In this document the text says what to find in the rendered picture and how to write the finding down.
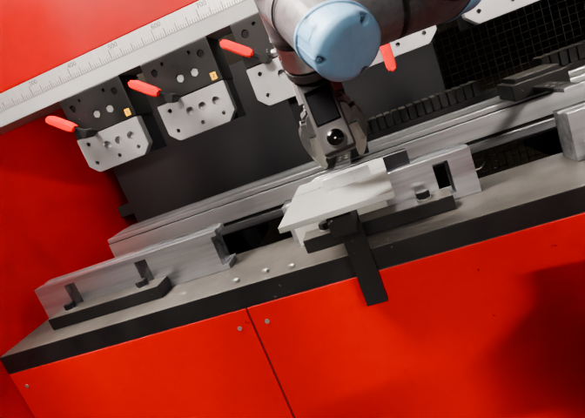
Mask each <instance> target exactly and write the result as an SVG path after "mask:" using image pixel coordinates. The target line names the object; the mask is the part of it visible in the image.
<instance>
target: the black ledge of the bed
mask: <svg viewBox="0 0 585 418"><path fill-rule="evenodd" d="M478 180H479V182H480V186H481V192H477V193H473V194H470V195H467V196H465V197H461V198H458V199H455V200H454V201H455V204H456V206H457V208H456V209H454V210H451V211H448V212H443V213H440V214H437V215H434V216H431V217H428V218H424V219H420V220H417V221H414V222H411V223H408V224H405V225H402V226H396V227H394V228H391V229H387V230H385V231H382V232H379V233H374V234H371V235H367V236H366V237H367V240H368V242H369V245H370V247H371V250H372V253H373V256H374V259H375V262H376V265H377V267H378V269H381V268H384V267H388V266H393V265H396V264H399V263H402V262H406V261H409V260H415V259H418V258H421V257H424V256H428V255H430V254H434V253H439V252H442V251H446V250H449V249H452V248H456V247H458V246H464V245H467V244H470V243H474V242H476V241H480V240H483V239H489V238H492V237H495V236H498V235H502V234H504V233H510V232H513V231H516V230H520V229H522V228H526V227H530V226H535V225H538V224H541V223H544V222H548V221H550V220H554V219H559V218H562V217H566V216H569V215H572V214H576V213H579V212H584V211H585V159H584V160H581V161H576V160H573V159H571V158H567V157H565V156H563V153H562V152H561V153H558V154H555V155H552V156H549V157H546V158H542V159H538V160H536V161H533V162H530V163H527V164H524V165H519V166H516V167H514V168H510V169H507V170H505V171H502V172H497V173H494V174H491V175H488V176H486V177H483V178H479V179H478ZM236 255H237V257H238V258H237V259H236V260H235V262H234V263H233V265H232V267H231V268H229V269H226V270H224V271H221V272H217V273H213V274H210V275H206V276H204V277H201V278H198V279H195V280H190V281H187V282H184V283H181V284H178V285H176V286H172V287H171V289H170V290H169V291H168V292H167V293H166V294H165V296H164V297H163V298H160V299H157V300H152V301H149V302H145V303H143V304H140V305H137V306H134V307H129V308H126V309H123V310H120V311H116V312H114V313H108V314H106V315H103V316H99V317H97V318H94V319H91V320H86V321H83V322H79V323H77V324H74V325H70V326H68V327H62V328H59V329H57V330H53V329H52V327H51V325H50V323H49V322H48V320H47V321H45V322H44V323H43V324H42V325H40V326H39V327H38V328H36V329H35V330H34V331H33V332H31V333H30V334H28V335H27V336H26V337H25V338H23V339H22V340H21V341H19V342H18V343H17V344H16V345H15V346H14V347H13V348H11V349H10V350H9V351H8V352H6V353H5V354H4V355H2V356H1V357H0V361H1V362H2V363H3V365H4V367H5V369H6V370H7V372H8V374H11V373H15V372H17V371H21V370H24V369H27V368H30V367H35V366H39V365H42V364H45V363H48V362H52V361H57V360H61V359H63V358H67V357H70V356H73V355H76V354H81V353H85V352H88V351H91V350H95V349H98V348H101V347H107V346H109V345H113V344H116V343H119V342H122V341H126V340H131V339H135V338H137V337H141V336H144V335H147V334H153V333H156V332H159V331H162V330H166V329H168V328H172V327H177V326H181V325H184V324H187V323H190V322H194V321H196V320H202V319H205V318H208V317H212V316H215V315H218V314H223V313H227V312H230V311H233V310H236V309H240V308H242V307H248V306H251V305H255V304H258V303H261V302H264V301H268V300H273V299H276V298H279V297H282V296H286V295H288V294H292V293H297V292H301V291H304V290H307V289H310V288H314V287H319V286H322V285H325V284H328V283H332V282H335V281H338V280H343V279H347V278H350V277H353V276H356V274H355V272H354V270H353V266H352V263H351V260H350V258H349V256H348V253H347V250H346V247H345V244H344V243H341V244H338V245H336V246H330V247H328V248H325V249H321V250H318V251H316V252H312V253H307V251H306V248H305V246H301V247H297V246H296V243H295V241H294V238H293V237H291V238H289V239H283V240H281V241H278V242H275V243H272V244H269V245H266V246H262V247H259V248H255V249H252V250H250V251H247V252H244V253H239V254H236ZM292 263H294V265H295V268H293V269H288V265H290V264H292ZM265 268H268V269H269V272H268V273H266V274H263V273H262V272H261V271H262V270H263V269H265ZM236 278H239V283H237V284H233V283H232V281H233V280H234V279H236Z"/></svg>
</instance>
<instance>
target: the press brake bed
mask: <svg viewBox="0 0 585 418"><path fill-rule="evenodd" d="M379 272H380V277H381V278H382V281H383V284H384V287H385V289H386V291H387V297H388V301H386V302H382V303H379V304H375V305H372V306H369V307H368V306H367V304H366V301H365V298H364V296H363V293H362V291H361V288H360V284H359V282H358V280H357V277H356V276H353V277H350V278H347V279H343V280H338V281H335V282H332V283H328V284H325V285H322V286H319V287H314V288H310V289H307V290H304V291H301V292H297V293H292V294H288V295H286V296H282V297H279V298H276V299H273V300H268V301H264V302H261V303H258V304H255V305H251V306H248V307H242V308H240V309H236V310H233V311H230V312H227V313H222V314H218V315H215V316H212V317H208V318H205V319H202V320H196V321H194V322H190V323H187V324H184V325H181V326H177V327H172V328H168V329H166V330H162V331H159V332H156V333H153V334H147V335H144V336H141V337H137V338H135V339H131V340H126V341H122V342H119V343H116V344H113V345H109V346H107V347H101V348H98V349H95V350H91V351H88V352H85V353H81V354H76V355H73V356H70V357H67V358H63V359H61V360H57V361H52V362H48V363H45V364H42V365H39V366H35V367H30V368H27V369H24V370H21V371H17V372H15V373H11V374H10V377H11V379H12V380H13V381H14V383H15V384H16V386H17V389H18V390H19V392H20V394H21V395H22V397H23V398H24V400H25V402H26V403H27V405H28V407H29V408H30V411H31V412H32V414H33V415H34V416H35V418H585V211H584V212H579V213H576V214H572V215H569V216H566V217H562V218H559V219H554V220H550V221H548V222H544V223H541V224H538V225H535V226H530V227H526V228H522V229H520V230H516V231H513V232H510V233H504V234H502V235H498V236H495V237H492V238H489V239H483V240H480V241H476V242H474V243H470V244H467V245H464V246H458V247H456V248H452V249H449V250H446V251H442V252H439V253H434V254H430V255H428V256H424V257H421V258H418V259H415V260H409V261H406V262H402V263H399V264H396V265H393V266H388V267H384V268H381V269H379Z"/></svg>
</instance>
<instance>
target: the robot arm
mask: <svg viewBox="0 0 585 418"><path fill-rule="evenodd" d="M480 1H481V0H254V2H255V4H256V7H257V9H258V11H259V14H260V16H261V19H262V21H263V24H264V26H265V27H266V31H267V34H268V36H269V38H270V40H271V42H272V45H273V47H274V49H273V50H271V54H272V56H273V57H276V56H278V58H279V61H280V64H281V66H282V68H283V69H284V70H285V72H286V75H287V77H288V79H289V80H290V81H292V86H293V89H294V91H295V94H296V98H297V100H298V103H299V108H300V109H301V111H302V112H301V114H300V116H301V119H302V120H303V121H299V124H300V128H299V136H300V140H301V143H302V145H303V146H304V147H305V149H306V151H307V152H308V153H309V155H310V156H311V157H312V158H313V160H314V161H315V162H316V163H317V164H318V165H320V166H321V167H323V168H324V169H326V168H328V166H329V164H328V161H327V159H328V158H334V157H336V156H338V155H340V154H342V153H345V152H348V151H351V150H352V149H354V148H356V151H357V153H358V154H359V155H360V156H363V155H364V152H365V149H366V135H367V130H366V118H365V116H364V113H363V111H362V110H361V109H360V107H359V106H358V105H356V104H355V102H354V101H352V102H351V99H350V98H349V96H347V95H346V94H345V90H344V87H343V84H342V83H341V82H345V81H348V80H351V79H354V78H356V77H358V76H359V75H360V74H361V72H362V71H363V70H365V68H366V67H369V66H370V65H371V64H372V63H373V61H374V59H375V58H376V56H377V54H378V52H379V49H380V47H381V46H382V45H385V44H389V43H391V42H393V41H396V40H397V39H400V38H403V37H406V36H409V35H412V34H414V33H416V32H418V31H421V30H424V29H427V28H430V27H432V26H435V25H436V24H444V23H448V22H451V21H453V20H455V19H456V18H458V17H460V16H461V15H462V14H464V13H467V12H469V11H470V10H472V9H474V8H475V7H476V6H477V5H478V4H479V3H480ZM350 102H351V103H350Z"/></svg>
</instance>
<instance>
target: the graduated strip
mask: <svg viewBox="0 0 585 418"><path fill-rule="evenodd" d="M241 1H243V0H199V1H197V2H195V3H192V4H190V5H188V6H186V7H184V8H182V9H180V10H177V11H175V12H173V13H171V14H169V15H167V16H165V17H162V18H160V19H159V20H157V21H154V22H152V23H150V24H147V25H146V26H144V27H141V28H139V29H137V30H135V31H133V32H131V33H129V34H126V35H124V36H122V37H120V38H118V39H116V40H113V41H111V42H109V43H108V44H105V45H103V46H101V47H98V48H96V49H95V50H93V51H90V52H88V53H85V54H83V55H82V56H80V57H77V58H75V59H73V60H71V61H69V62H67V63H65V64H62V65H60V66H58V67H56V68H54V69H52V70H50V71H47V72H45V73H43V74H41V75H39V76H37V77H35V78H33V79H31V80H28V81H26V82H24V83H22V84H20V85H18V86H15V87H13V88H11V89H9V90H7V91H5V92H3V93H0V111H3V110H5V109H7V108H9V107H11V106H12V105H16V104H18V103H20V102H22V101H24V100H26V99H28V98H31V97H34V96H36V95H37V94H39V93H41V92H43V91H47V90H49V89H50V88H52V87H55V86H57V85H59V84H61V83H64V82H66V81H68V80H70V79H72V78H75V77H77V76H79V75H81V74H83V73H86V72H87V71H90V70H92V69H95V68H97V67H98V66H100V65H102V64H106V63H108V62H110V61H111V60H113V59H116V58H118V57H121V56H123V55H125V54H127V53H129V52H131V51H134V50H136V49H138V48H140V47H142V46H144V45H147V44H149V43H151V42H153V41H155V40H158V39H160V38H161V37H164V36H167V35H169V34H171V33H173V32H174V31H177V30H180V29H182V28H184V27H185V26H188V25H190V24H193V23H195V22H197V21H199V20H201V19H203V18H205V17H209V16H210V15H212V14H214V13H216V12H219V11H221V10H223V9H225V8H228V7H230V6H232V5H234V4H236V3H239V2H241Z"/></svg>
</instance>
